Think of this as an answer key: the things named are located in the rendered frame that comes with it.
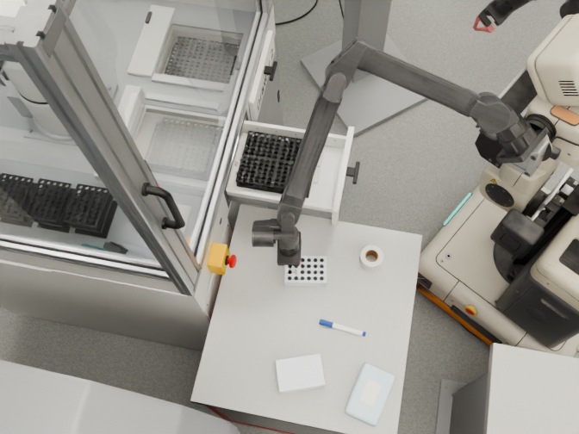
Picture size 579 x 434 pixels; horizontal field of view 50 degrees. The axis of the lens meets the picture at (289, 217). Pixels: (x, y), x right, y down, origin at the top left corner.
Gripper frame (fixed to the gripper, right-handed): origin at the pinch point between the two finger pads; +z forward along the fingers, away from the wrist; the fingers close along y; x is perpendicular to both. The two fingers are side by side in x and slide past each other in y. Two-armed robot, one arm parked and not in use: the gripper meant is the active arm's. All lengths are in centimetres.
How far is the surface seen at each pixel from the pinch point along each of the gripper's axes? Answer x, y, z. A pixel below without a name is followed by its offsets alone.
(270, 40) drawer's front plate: -9, -71, -12
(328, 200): 11.3, -18.2, -2.7
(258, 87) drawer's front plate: -12, -53, -12
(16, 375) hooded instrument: -31, 51, -93
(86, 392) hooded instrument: -23, 52, -91
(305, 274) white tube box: 4.8, 4.3, 1.5
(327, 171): 10.9, -27.9, -2.8
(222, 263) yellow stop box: -18.5, 5.2, -9.2
